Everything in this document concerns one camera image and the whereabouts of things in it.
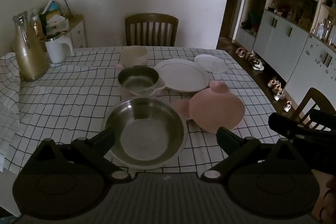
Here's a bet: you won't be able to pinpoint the dark wooden chair right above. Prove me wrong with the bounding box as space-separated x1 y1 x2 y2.
290 88 335 130

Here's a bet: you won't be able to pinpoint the person right hand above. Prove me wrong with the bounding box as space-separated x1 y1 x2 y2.
318 177 336 224

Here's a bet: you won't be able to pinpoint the small white plate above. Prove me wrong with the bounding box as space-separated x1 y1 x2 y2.
194 54 228 73

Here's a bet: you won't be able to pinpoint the dark wooden chair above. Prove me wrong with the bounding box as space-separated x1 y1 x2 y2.
125 13 179 47
290 88 335 130

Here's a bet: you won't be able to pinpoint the white drawer side cabinet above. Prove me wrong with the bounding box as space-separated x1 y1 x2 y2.
39 13 87 50

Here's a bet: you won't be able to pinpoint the large stainless steel bowl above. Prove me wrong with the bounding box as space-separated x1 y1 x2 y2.
101 97 189 170

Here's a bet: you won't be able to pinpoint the small colourful shoes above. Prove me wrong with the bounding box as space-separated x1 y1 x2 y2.
267 77 292 113

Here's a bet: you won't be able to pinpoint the checkered white tablecloth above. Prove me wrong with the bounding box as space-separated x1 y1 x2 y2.
1 47 279 174

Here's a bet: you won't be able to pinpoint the pink shoes pair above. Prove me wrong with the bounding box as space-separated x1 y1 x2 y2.
235 47 252 59

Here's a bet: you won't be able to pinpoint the small steel bowl pink rim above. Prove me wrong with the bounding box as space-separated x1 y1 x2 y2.
115 64 166 96

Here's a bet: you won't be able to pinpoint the gold thermos carafe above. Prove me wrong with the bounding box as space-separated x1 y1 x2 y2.
13 11 50 82

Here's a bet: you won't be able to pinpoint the white electric kettle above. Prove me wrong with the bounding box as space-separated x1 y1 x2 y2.
45 32 74 64

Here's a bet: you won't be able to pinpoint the black white sneaker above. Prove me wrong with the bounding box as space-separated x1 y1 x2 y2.
251 59 264 71

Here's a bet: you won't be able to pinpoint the large white plate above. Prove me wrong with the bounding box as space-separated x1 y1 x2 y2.
154 59 210 93

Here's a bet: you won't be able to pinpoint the white wall cabinet unit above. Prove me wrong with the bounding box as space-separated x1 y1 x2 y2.
233 0 323 104

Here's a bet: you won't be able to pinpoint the dark wooden chair far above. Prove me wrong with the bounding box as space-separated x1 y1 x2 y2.
125 13 179 47

